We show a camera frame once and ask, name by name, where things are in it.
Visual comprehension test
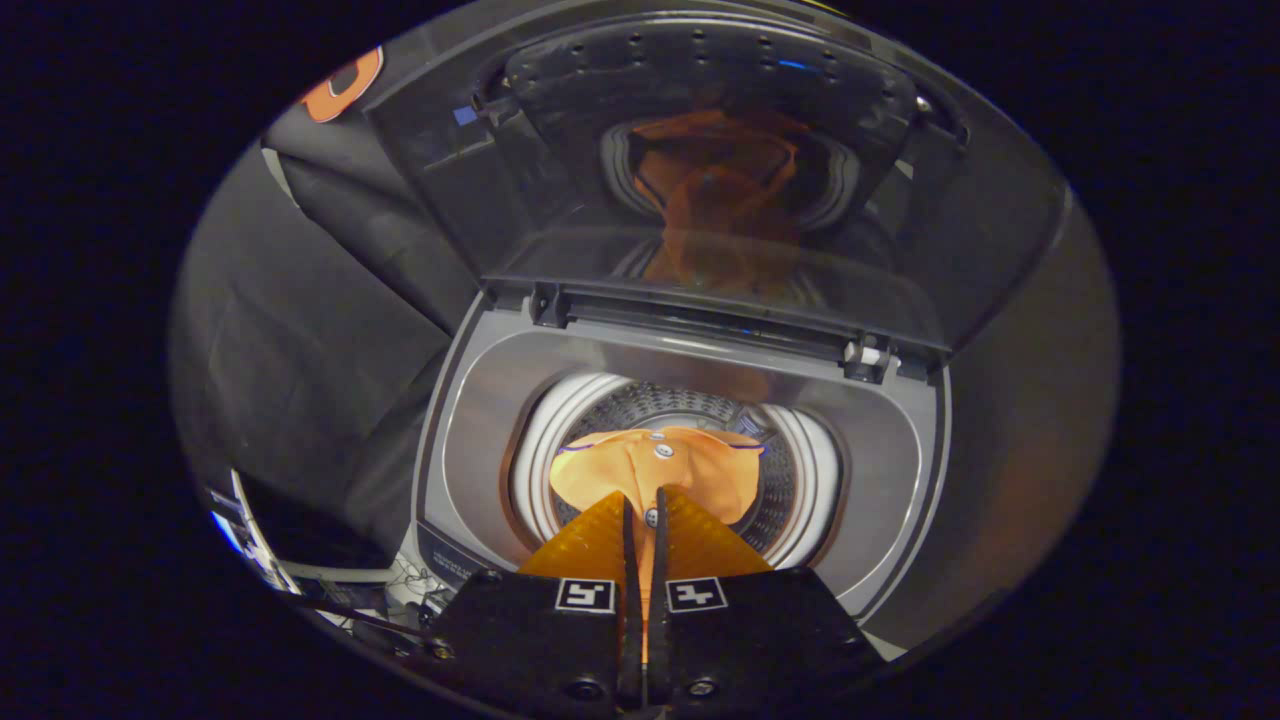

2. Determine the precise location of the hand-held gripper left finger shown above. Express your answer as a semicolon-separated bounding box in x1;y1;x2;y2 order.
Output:
425;490;642;713

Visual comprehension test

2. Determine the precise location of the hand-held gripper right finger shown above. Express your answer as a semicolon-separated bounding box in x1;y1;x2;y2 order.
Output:
645;486;887;707

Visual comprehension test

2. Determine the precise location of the orange polo shirt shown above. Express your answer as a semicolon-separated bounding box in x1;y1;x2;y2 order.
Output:
548;426;767;661

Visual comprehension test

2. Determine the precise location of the dark washing machine lid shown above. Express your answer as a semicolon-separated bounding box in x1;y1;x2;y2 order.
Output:
364;8;1072;363

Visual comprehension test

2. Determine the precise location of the black backdrop cloth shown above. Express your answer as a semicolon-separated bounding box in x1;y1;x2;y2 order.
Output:
170;48;483;566

